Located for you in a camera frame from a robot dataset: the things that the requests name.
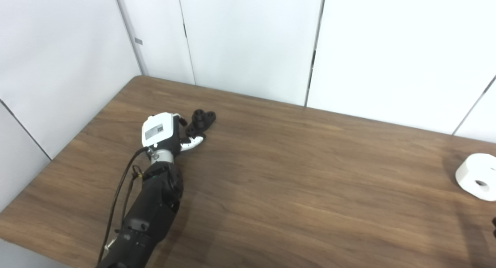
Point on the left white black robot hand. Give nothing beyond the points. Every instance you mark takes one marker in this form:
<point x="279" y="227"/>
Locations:
<point x="159" y="130"/>

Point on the black flanged holder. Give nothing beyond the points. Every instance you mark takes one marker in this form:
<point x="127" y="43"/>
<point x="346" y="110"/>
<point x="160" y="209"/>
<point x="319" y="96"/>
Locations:
<point x="201" y="120"/>

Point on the round white cylinder piece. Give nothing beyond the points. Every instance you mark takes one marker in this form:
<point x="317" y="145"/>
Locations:
<point x="474" y="171"/>

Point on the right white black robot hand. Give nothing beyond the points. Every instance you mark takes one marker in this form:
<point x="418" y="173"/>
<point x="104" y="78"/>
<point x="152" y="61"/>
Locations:
<point x="494" y="227"/>

